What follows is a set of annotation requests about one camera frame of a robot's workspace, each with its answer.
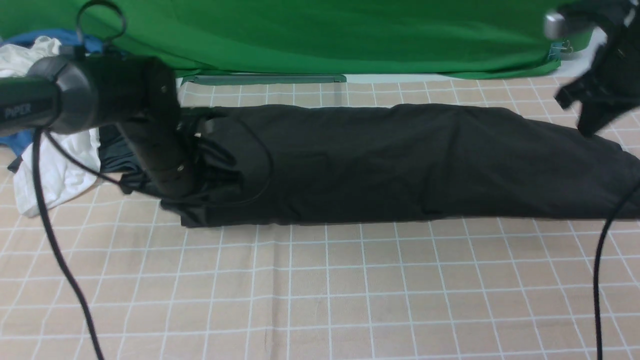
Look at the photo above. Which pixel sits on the dark gray long-sleeve top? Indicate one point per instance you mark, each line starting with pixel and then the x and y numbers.
pixel 410 162

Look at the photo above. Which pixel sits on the white crumpled garment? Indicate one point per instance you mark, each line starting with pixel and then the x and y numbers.
pixel 61 180

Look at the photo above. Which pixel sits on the blue crumpled garment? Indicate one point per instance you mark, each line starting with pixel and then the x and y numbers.
pixel 30 40

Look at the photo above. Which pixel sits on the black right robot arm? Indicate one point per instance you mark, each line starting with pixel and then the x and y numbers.
pixel 608 15

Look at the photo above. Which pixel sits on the green backdrop cloth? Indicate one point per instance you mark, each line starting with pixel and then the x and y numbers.
pixel 468 39

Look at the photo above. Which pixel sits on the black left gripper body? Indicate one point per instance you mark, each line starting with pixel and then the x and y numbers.
pixel 175 163

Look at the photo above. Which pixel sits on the metal binder clip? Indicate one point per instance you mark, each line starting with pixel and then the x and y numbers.
pixel 560 50

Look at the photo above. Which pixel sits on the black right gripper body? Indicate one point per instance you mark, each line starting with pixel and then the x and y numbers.
pixel 611 87

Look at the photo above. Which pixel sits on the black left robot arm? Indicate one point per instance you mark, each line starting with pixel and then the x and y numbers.
pixel 136 94

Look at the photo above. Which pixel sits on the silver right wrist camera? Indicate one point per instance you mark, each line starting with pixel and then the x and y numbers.
pixel 559 25

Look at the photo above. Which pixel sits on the dark teal crumpled garment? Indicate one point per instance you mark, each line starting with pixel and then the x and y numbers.
pixel 114 152

